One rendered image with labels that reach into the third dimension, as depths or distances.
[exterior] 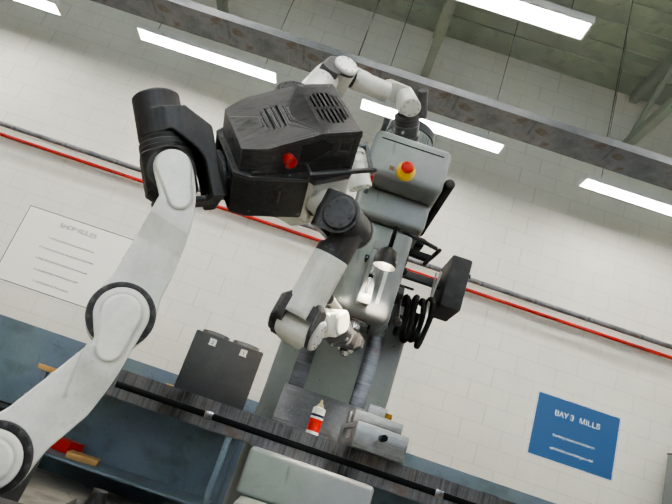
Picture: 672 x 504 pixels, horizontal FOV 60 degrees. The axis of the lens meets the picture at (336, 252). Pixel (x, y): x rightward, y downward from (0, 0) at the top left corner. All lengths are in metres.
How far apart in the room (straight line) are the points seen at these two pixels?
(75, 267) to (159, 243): 5.35
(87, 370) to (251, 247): 5.20
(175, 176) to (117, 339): 0.38
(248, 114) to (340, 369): 1.16
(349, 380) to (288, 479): 0.73
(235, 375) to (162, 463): 4.34
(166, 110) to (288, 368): 1.16
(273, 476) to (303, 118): 0.90
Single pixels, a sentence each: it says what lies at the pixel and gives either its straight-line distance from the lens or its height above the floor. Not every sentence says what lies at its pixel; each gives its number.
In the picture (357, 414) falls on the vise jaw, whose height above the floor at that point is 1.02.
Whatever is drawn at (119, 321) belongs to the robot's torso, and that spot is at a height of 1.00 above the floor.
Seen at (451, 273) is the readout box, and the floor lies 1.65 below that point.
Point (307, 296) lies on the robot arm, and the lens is 1.38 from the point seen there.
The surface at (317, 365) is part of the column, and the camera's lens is 2.26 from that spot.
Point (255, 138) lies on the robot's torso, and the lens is 1.38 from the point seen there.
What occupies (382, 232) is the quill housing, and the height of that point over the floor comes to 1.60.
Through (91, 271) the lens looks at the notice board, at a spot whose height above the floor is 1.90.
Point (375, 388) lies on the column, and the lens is 2.27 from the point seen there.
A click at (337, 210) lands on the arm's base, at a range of 1.36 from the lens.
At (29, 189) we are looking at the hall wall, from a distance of 7.20.
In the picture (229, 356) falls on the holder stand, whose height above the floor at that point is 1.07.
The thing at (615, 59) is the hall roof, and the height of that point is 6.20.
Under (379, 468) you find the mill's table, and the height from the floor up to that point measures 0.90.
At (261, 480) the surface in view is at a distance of 1.62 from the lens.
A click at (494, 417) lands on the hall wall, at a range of 6.44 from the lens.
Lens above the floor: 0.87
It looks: 19 degrees up
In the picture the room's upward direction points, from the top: 19 degrees clockwise
